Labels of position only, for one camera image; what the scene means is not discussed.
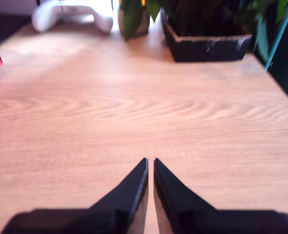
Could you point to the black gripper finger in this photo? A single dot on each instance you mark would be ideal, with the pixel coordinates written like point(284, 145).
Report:
point(178, 204)
point(127, 202)

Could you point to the black planter tray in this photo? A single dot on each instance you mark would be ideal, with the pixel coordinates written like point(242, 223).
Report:
point(207, 48)

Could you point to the pale round pot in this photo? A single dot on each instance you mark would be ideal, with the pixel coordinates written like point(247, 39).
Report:
point(146, 25)

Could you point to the green leafy houseplant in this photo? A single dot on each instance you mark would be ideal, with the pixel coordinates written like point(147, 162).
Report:
point(131, 19)

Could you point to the teal metal bar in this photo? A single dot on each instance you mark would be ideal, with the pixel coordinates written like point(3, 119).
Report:
point(280, 36)

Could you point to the amber pump bottle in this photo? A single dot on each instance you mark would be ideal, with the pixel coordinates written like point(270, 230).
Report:
point(143, 2)

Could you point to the white game controller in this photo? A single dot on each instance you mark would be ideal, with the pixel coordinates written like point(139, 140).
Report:
point(51, 14)

